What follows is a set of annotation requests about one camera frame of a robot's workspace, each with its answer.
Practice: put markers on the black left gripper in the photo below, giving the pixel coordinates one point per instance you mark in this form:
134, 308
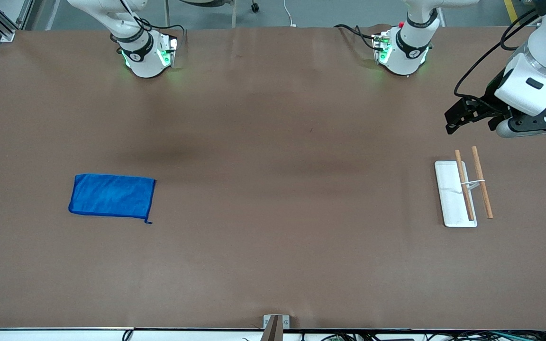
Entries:
489, 100

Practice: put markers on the blue microfiber towel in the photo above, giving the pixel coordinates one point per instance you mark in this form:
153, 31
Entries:
112, 196

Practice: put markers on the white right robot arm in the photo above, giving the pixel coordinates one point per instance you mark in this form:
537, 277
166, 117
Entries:
142, 52

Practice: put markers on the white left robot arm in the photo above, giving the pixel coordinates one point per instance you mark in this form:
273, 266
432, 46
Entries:
403, 52

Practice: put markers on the white rack with wooden bars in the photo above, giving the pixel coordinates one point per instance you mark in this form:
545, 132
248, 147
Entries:
458, 199

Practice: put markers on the brown table cover sheet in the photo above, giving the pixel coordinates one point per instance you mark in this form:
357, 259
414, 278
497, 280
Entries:
273, 237

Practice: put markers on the black chair caster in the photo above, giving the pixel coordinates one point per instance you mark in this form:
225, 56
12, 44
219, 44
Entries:
254, 7

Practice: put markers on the metal bracket with brown post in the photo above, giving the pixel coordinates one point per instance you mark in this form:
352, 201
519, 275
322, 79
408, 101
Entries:
274, 324

